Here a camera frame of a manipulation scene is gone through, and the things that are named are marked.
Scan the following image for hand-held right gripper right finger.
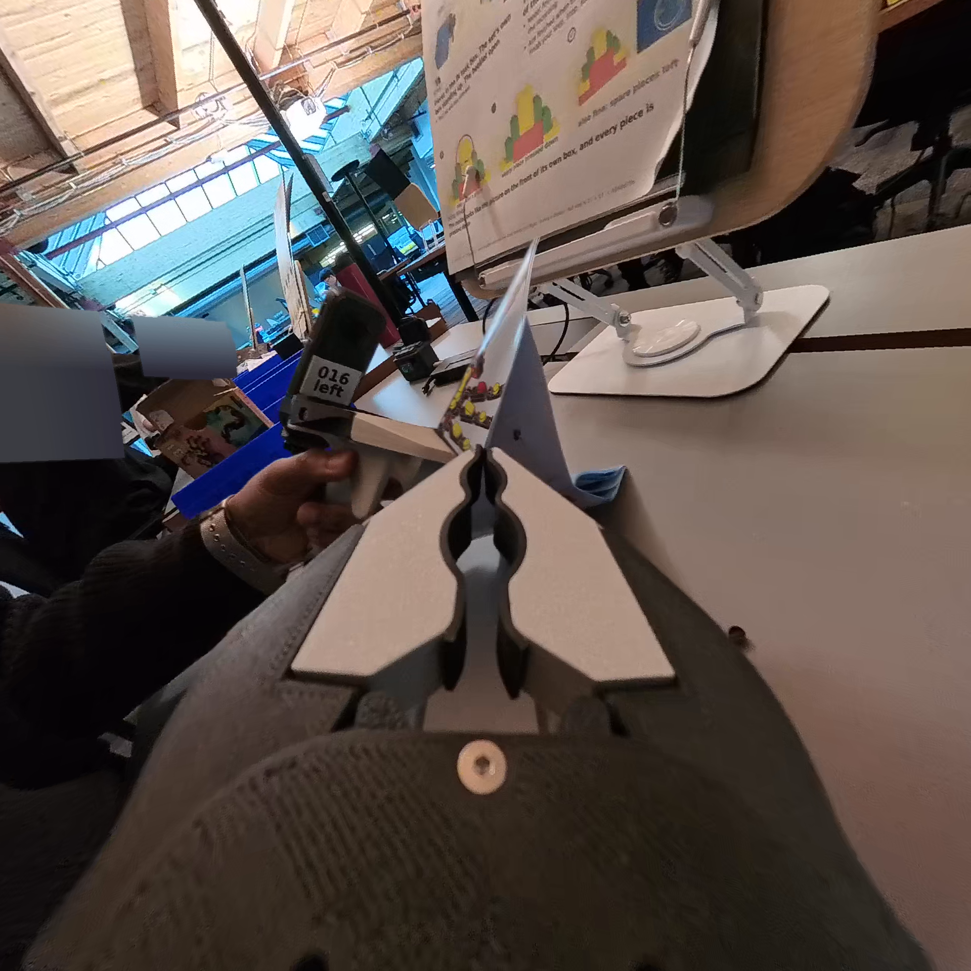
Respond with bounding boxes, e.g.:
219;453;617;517
487;448;678;697

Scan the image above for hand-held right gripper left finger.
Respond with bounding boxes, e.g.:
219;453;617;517
290;446;487;691

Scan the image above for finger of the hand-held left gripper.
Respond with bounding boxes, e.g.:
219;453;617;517
347;410;461;464
383;457;450;496

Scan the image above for lego instruction booklet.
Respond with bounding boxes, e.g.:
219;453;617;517
438;239;628;511

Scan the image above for person's left forearm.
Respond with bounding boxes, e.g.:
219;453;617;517
0;523;262;790

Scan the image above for person's left hand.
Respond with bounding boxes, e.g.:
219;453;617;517
226;448;359;564

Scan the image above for black device with display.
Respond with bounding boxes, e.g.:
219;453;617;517
393;341;439;382

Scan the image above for blue plastic bin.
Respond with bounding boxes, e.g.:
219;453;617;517
234;352;306;427

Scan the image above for printed cardboard box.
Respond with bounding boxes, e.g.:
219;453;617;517
133;378;276;479

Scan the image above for blue bin with tag sticker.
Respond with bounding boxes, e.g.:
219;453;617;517
171;423;294;518

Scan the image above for white metal document stand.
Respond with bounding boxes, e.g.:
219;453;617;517
476;193;831;401

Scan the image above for black pole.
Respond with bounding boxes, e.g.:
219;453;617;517
193;0;395;320

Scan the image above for wooden stand board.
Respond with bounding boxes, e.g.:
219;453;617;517
461;0;881;300

